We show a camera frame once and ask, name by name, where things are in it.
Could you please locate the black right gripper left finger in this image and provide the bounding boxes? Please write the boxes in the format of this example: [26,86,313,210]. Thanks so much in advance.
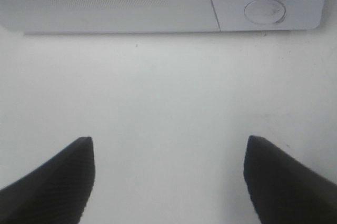
[1,137,95,223]

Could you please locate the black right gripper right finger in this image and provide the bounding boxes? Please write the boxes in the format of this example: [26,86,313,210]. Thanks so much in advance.
[243,136,336,223]

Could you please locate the round door release button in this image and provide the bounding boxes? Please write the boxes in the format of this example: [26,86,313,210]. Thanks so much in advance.
[244,0,286,25]

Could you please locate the white microwave door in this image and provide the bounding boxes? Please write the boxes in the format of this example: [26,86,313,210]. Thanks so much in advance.
[1,0,220,34]

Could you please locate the white microwave oven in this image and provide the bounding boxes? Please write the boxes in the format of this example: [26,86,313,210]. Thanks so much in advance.
[1,0,325,34]

